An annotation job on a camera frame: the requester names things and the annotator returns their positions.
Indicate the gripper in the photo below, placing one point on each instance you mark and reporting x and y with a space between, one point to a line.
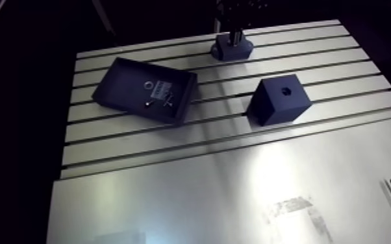
236 12

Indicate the dark blue-grey housing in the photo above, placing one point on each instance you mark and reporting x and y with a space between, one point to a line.
231 51

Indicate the dark blue-grey block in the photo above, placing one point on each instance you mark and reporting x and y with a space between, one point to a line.
277 102

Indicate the steel screw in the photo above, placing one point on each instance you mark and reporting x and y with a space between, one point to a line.
168 100

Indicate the steel bolt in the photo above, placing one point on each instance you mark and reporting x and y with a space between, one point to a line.
149 103

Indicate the dark blue-grey tray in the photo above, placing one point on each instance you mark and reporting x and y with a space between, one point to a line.
127 85

